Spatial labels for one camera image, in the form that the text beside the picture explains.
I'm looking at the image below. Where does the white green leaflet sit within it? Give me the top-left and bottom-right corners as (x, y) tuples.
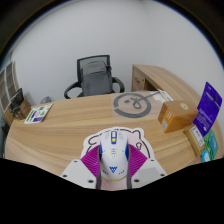
(23, 102), (54, 125)

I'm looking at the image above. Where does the black printed box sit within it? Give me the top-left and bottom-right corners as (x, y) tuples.
(9, 87), (25, 111)

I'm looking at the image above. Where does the small tan box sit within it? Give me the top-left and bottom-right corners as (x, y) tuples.
(183, 124), (207, 157)

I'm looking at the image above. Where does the wooden side desk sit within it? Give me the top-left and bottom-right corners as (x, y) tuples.
(130, 64), (214, 111)

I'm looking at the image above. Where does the purple package card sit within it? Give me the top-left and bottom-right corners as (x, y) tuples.
(192, 81), (223, 138)

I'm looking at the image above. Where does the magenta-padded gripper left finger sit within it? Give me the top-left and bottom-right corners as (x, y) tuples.
(59, 145), (102, 190)

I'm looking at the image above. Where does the white blue yellow computer mouse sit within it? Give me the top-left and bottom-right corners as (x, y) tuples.
(98, 130), (131, 182)

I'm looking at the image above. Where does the clear mat with grey ring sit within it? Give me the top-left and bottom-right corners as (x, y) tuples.
(112, 89), (174, 119)

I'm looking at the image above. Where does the green pack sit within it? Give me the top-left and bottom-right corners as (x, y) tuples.
(203, 129), (220, 160)

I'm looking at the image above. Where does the black mesh office chair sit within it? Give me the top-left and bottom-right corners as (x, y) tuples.
(63, 54), (126, 100)

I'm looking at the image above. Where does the orange-brown cardboard box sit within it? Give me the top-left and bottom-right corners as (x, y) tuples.
(157, 100), (200, 134)

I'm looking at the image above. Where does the wooden shelf unit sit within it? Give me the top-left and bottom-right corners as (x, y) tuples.
(0, 60), (21, 128)

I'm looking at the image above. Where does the blue pack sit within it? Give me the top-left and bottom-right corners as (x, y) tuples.
(200, 149), (212, 164)

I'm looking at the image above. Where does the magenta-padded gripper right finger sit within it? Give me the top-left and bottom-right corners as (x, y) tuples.
(125, 143), (168, 190)

